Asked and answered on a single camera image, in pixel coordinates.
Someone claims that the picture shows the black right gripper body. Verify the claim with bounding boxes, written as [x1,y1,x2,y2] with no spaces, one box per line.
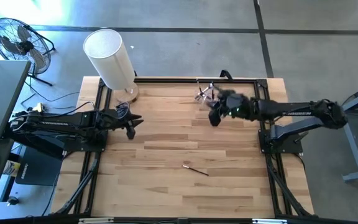
[217,90,257,121]

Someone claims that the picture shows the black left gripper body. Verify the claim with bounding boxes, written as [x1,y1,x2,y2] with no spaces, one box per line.
[99,110,132,134]

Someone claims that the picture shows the clear acrylic brush organizer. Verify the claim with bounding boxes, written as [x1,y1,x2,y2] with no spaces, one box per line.
[193,79,219,105]

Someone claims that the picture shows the white lamp wooden base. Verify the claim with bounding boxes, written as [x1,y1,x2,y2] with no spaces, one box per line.
[83,28,140,105]

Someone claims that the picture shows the black computer case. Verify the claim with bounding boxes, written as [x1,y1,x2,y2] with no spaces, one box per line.
[15,145,62,187]

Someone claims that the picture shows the black floor fan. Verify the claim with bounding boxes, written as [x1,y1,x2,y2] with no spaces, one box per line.
[0,17,57,87]

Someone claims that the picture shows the black aluminium table frame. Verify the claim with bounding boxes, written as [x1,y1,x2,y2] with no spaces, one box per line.
[50,77,316,224]

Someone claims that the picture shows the silver frame bracket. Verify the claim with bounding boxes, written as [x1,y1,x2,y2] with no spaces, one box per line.
[252,218,288,224]
[78,217,114,224]

